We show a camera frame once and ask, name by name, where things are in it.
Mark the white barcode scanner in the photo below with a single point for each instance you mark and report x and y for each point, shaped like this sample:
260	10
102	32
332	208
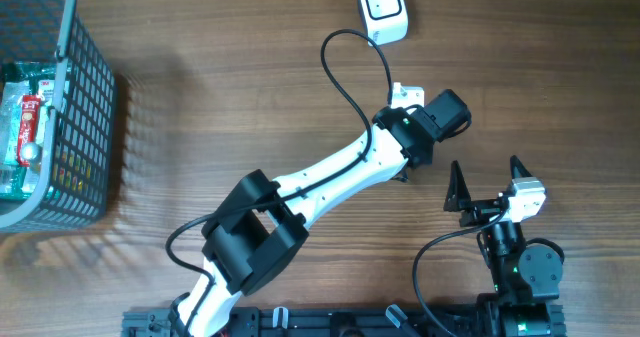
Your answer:
385	21

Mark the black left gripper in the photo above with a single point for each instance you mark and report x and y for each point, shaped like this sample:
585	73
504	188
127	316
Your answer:
430	154

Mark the red Nescafe sachet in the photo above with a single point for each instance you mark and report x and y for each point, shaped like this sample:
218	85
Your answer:
30	108

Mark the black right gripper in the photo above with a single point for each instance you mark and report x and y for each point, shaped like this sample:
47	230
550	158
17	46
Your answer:
458	198

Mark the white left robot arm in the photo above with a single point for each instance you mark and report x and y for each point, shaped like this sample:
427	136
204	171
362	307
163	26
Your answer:
262	224

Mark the grey mesh basket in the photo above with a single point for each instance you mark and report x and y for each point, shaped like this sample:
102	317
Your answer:
72	190

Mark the green 3M package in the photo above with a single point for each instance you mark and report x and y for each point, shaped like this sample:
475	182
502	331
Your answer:
18	79

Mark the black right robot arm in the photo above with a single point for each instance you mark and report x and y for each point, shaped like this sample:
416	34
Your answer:
526	273

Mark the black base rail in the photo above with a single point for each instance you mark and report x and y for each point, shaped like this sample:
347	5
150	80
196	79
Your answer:
461	320

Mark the yellow liquid bottle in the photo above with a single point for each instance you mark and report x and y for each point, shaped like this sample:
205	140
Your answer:
31	156

